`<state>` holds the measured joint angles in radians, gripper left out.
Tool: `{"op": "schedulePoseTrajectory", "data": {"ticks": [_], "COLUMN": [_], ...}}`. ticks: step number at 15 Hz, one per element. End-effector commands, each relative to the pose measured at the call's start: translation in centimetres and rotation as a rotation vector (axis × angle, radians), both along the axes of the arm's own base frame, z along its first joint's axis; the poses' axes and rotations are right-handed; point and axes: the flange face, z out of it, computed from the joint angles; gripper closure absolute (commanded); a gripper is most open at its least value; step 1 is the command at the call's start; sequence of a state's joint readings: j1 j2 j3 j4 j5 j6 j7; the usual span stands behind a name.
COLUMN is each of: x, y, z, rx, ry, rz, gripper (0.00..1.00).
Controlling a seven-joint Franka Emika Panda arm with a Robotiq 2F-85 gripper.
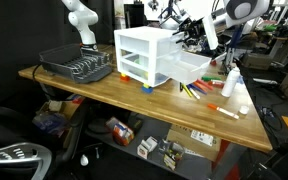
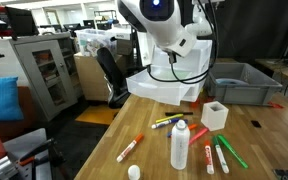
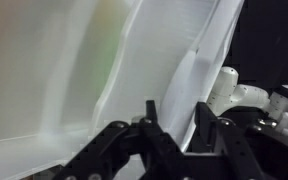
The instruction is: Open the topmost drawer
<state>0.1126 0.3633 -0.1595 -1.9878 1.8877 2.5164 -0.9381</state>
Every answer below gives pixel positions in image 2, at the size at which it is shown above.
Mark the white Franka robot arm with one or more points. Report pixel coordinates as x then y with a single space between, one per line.
160 28

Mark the white round cap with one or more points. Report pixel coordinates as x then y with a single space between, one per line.
134 172

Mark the translucent drawer pulled far open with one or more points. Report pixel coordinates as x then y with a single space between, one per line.
157 90

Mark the white marker with orange cap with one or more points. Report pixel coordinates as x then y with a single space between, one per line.
129 147

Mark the yellow marker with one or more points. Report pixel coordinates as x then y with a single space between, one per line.
169 118

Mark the orange floor mat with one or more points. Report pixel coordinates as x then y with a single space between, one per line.
95 115

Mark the bright green marker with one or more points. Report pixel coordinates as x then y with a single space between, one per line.
232 150

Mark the pink red marker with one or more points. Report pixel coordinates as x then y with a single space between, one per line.
199 135

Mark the grey plastic bin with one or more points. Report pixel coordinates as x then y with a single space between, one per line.
240 95

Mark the cardboard box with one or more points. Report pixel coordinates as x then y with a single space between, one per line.
124 45

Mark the black and orange clamp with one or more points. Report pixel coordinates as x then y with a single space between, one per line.
37 150

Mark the grey tool cart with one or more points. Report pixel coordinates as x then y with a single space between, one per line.
27 140

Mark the black office chair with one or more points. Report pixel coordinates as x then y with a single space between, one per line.
112 75

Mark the black monitor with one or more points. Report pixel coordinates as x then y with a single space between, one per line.
22 21

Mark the white square cup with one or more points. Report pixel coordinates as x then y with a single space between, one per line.
214 118

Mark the white spray bottle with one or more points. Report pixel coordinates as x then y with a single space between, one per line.
179 146

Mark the light blue tape roll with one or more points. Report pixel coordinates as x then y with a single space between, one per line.
230 81

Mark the short orange marker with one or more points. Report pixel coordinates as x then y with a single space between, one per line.
192 126

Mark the white marker with green cap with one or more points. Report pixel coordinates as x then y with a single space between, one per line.
221 156

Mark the red Expo marker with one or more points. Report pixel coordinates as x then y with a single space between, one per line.
209 158

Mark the black marker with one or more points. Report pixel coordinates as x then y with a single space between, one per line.
179 113

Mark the white marker with blue cap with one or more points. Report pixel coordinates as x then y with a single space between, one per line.
162 123

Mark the brown couch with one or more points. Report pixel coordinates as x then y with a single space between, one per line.
24 113

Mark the grey metal cabinet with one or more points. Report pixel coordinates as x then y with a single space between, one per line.
44 76

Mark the blue pillow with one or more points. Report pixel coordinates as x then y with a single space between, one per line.
2 100

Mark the flat red plastic piece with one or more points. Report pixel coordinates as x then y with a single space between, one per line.
276 105

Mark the clear storage tote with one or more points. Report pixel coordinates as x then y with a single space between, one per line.
92 41

